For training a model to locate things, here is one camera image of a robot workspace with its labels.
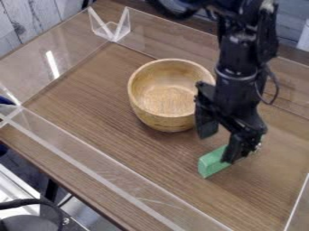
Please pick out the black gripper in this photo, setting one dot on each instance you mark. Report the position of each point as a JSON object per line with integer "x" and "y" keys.
{"x": 229, "y": 104}

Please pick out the green rectangular block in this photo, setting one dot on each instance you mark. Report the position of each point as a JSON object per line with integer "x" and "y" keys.
{"x": 210, "y": 163}

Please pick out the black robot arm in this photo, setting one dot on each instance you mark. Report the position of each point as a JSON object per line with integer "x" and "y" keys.
{"x": 247, "y": 43}

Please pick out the brown wooden bowl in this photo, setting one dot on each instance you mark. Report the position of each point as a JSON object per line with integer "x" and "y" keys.
{"x": 160, "y": 92}

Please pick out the black table leg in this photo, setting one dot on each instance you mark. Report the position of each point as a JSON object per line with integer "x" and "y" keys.
{"x": 51, "y": 190}

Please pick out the clear acrylic corner bracket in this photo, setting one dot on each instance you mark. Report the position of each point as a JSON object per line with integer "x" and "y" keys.
{"x": 109, "y": 30}

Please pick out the clear acrylic front wall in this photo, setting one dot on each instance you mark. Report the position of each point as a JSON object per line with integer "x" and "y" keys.
{"x": 140, "y": 167}

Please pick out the black metal bracket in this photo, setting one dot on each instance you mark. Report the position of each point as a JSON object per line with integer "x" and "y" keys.
{"x": 69, "y": 223}

